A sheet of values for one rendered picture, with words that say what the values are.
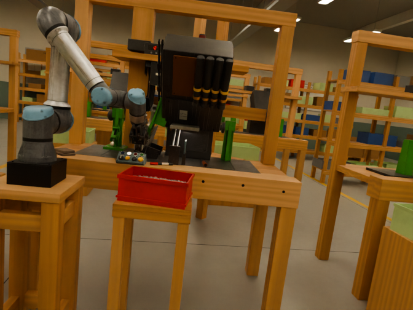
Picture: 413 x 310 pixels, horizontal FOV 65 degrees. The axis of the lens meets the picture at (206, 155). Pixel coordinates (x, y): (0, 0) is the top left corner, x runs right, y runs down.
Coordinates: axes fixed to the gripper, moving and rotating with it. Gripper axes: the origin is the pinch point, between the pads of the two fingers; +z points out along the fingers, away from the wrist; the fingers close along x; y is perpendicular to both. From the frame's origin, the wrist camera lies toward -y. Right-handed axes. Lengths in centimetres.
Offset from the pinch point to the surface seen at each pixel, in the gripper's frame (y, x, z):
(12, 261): 49, -53, 37
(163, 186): 31.4, 16.3, -8.6
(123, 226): 44.0, 0.6, 6.4
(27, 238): 41, -48, 30
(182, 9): -102, 10, -35
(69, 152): -3.1, -39.3, 12.1
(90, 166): 5.2, -25.7, 12.7
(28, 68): -843, -549, 496
